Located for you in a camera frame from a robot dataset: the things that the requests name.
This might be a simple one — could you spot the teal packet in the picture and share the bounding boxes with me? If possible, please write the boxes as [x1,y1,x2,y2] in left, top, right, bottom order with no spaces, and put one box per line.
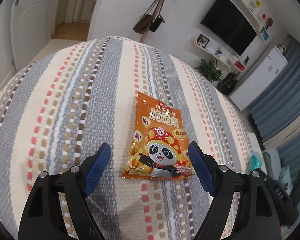
[247,151,262,174]

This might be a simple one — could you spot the orange panda snack bag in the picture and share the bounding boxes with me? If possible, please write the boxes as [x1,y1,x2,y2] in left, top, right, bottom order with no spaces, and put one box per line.
[122,92,194,180]

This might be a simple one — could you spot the blue curtain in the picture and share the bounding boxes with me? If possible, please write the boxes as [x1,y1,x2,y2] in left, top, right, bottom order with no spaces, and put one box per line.
[246,33,300,160]

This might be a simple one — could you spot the striped woven tablecloth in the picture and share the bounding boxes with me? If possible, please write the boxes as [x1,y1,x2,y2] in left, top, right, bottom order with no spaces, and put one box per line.
[0,36,253,239]

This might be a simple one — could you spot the black guitar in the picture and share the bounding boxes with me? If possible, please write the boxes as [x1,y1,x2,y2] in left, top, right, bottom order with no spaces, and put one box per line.
[218,73,239,95]

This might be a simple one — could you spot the white refrigerator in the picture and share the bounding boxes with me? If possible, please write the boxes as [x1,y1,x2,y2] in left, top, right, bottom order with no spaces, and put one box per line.
[229,46,288,111]

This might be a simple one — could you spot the potted green plant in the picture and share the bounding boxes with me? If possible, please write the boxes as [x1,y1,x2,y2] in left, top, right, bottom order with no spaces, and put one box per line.
[195,59,223,83]

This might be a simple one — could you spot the framed butterfly picture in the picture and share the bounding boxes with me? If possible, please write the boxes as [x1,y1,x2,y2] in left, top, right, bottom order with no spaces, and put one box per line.
[197,34,210,48]

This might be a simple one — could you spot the pink coat rack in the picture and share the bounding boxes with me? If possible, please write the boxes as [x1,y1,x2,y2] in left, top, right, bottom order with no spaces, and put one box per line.
[140,0,165,43]

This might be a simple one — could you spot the white open door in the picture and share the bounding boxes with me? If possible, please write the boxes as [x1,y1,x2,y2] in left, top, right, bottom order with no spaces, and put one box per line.
[11,0,55,71]

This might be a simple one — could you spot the brown hanging handbag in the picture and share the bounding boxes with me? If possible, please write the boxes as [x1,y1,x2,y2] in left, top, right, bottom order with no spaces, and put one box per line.
[133,0,160,34]

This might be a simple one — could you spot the black hanging pouch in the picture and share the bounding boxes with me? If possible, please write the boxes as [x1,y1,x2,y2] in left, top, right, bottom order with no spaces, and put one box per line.
[149,15,165,33]

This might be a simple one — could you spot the white red wall cubby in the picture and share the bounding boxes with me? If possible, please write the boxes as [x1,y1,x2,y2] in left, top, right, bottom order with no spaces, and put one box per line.
[228,55,245,72]

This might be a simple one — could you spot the white wall shelf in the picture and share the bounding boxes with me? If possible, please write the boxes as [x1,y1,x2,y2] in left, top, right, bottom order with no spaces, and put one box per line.
[191,37,230,68]

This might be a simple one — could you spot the black wall television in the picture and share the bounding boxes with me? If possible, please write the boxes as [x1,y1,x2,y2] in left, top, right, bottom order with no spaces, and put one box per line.
[201,0,257,55]

